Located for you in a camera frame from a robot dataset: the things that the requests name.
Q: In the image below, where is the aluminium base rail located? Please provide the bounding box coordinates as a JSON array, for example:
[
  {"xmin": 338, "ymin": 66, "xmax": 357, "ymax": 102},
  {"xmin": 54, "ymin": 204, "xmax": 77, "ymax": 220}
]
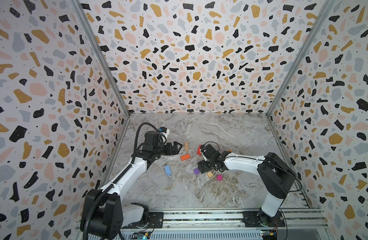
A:
[{"xmin": 116, "ymin": 209, "xmax": 334, "ymax": 240}]

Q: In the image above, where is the red block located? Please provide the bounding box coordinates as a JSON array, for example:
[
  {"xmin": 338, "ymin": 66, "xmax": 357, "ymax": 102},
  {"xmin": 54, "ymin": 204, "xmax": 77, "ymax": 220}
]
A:
[{"xmin": 197, "ymin": 145, "xmax": 202, "ymax": 156}]

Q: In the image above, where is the orange-red block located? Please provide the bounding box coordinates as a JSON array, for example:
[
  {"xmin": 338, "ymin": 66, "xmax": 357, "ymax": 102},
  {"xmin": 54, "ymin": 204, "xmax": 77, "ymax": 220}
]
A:
[{"xmin": 180, "ymin": 154, "xmax": 191, "ymax": 161}]

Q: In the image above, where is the light blue block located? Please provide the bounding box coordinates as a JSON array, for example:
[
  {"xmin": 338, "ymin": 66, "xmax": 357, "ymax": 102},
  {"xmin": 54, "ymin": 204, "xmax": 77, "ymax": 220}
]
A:
[{"xmin": 164, "ymin": 165, "xmax": 172, "ymax": 176}]

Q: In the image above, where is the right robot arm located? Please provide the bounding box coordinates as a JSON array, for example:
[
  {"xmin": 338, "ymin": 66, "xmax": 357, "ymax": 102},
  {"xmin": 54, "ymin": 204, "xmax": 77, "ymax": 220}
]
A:
[{"xmin": 198, "ymin": 144, "xmax": 297, "ymax": 227}]

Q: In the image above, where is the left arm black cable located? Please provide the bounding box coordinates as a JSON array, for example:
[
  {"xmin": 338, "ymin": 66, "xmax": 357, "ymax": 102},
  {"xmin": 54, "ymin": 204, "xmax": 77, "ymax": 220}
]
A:
[{"xmin": 82, "ymin": 122, "xmax": 167, "ymax": 240}]

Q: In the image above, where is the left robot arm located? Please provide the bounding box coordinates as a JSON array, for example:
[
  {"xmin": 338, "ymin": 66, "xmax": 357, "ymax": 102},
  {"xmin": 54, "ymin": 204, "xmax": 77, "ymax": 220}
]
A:
[{"xmin": 80, "ymin": 127, "xmax": 183, "ymax": 240}]

